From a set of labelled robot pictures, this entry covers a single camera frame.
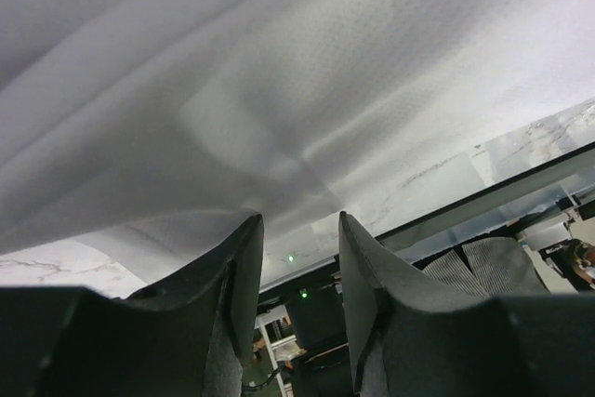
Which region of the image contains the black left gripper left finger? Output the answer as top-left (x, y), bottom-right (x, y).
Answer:
top-left (125, 213), bottom-right (265, 397)

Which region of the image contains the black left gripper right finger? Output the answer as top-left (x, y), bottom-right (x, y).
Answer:
top-left (337, 210), bottom-right (508, 397)

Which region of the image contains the white t-shirt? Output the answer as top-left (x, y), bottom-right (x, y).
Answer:
top-left (1, 0), bottom-right (594, 286)

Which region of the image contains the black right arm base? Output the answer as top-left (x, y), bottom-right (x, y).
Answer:
top-left (284, 285), bottom-right (347, 352)

